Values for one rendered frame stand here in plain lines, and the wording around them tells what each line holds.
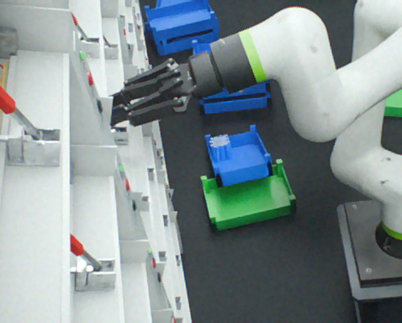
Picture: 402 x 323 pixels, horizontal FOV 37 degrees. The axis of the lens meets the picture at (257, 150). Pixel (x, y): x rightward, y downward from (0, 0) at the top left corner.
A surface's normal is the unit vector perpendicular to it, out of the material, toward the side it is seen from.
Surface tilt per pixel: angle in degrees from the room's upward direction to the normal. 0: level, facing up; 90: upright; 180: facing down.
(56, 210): 19
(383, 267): 4
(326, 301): 0
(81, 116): 90
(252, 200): 0
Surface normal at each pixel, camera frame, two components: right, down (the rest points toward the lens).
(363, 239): -0.09, -0.76
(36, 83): 0.24, -0.74
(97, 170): 0.22, 0.67
